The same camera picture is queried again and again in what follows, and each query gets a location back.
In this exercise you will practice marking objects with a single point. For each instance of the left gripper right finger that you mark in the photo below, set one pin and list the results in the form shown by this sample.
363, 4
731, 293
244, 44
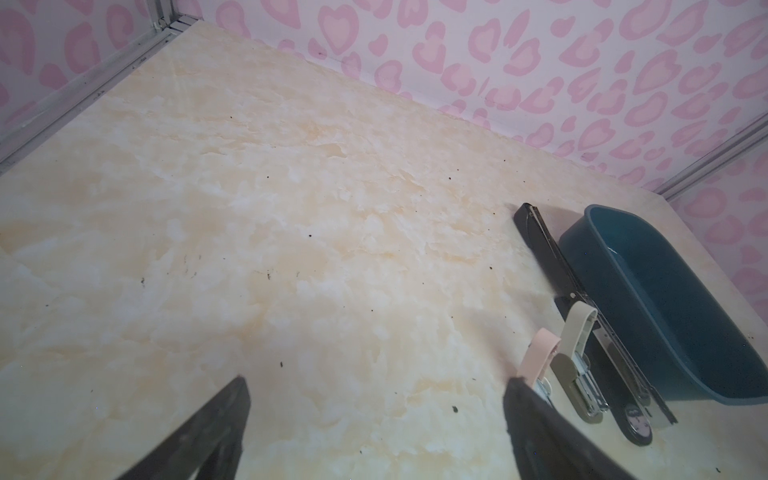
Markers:
545, 445

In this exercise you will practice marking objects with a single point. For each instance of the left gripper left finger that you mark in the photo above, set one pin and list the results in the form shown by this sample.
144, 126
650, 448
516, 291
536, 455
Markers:
208, 445

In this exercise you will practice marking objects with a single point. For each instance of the pink small stapler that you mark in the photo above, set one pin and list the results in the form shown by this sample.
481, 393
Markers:
537, 359

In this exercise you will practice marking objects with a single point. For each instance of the teal plastic tray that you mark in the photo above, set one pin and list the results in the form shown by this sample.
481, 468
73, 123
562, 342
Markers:
676, 331

